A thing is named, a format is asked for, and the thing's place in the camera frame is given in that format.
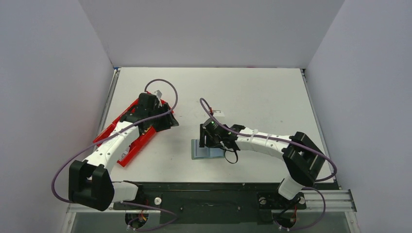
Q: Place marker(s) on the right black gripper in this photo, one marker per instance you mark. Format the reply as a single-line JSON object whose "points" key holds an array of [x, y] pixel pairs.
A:
{"points": [[206, 137]]}

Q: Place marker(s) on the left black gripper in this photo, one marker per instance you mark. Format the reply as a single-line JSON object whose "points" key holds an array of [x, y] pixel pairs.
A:
{"points": [[168, 121]]}

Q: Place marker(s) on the green card holder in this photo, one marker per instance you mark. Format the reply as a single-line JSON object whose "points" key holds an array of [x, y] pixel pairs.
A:
{"points": [[198, 152]]}

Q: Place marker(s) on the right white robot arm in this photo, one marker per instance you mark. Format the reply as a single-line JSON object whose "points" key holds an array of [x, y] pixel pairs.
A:
{"points": [[299, 153]]}

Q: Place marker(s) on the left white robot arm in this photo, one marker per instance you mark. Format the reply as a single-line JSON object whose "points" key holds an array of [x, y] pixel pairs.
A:
{"points": [[90, 183]]}

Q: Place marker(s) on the red plastic bin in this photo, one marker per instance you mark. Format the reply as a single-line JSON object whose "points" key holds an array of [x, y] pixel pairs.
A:
{"points": [[136, 146]]}

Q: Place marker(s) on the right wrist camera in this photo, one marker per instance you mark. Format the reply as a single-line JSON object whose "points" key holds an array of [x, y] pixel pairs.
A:
{"points": [[218, 113]]}

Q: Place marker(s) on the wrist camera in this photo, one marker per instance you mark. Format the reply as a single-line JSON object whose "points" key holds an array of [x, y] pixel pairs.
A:
{"points": [[158, 94], [218, 113]]}

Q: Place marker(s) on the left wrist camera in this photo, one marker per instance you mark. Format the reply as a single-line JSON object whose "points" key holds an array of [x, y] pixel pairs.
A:
{"points": [[158, 94]]}

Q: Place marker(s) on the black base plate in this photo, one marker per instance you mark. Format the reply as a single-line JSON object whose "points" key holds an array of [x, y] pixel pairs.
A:
{"points": [[214, 203]]}

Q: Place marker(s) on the aluminium rail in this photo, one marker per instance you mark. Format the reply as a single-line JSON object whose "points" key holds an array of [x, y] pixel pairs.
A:
{"points": [[335, 200]]}

